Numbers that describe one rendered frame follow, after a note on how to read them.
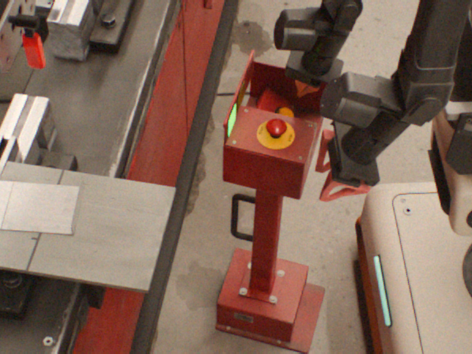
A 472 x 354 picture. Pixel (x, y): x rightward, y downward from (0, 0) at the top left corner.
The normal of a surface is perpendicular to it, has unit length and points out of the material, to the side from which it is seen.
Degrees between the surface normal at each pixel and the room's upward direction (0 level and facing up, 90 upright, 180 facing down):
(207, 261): 0
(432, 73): 90
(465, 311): 0
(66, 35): 90
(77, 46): 90
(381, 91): 27
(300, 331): 0
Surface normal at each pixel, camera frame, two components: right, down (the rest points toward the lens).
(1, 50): 0.98, 0.15
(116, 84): 0.03, -0.59
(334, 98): -0.88, -0.23
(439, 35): 0.01, 0.81
